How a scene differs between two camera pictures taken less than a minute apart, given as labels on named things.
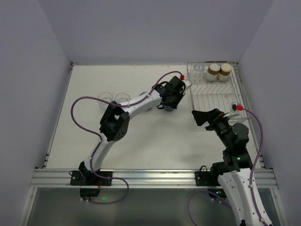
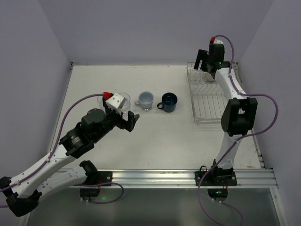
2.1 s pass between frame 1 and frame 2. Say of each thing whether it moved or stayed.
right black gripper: moved
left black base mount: stayed
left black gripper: moved
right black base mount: stayed
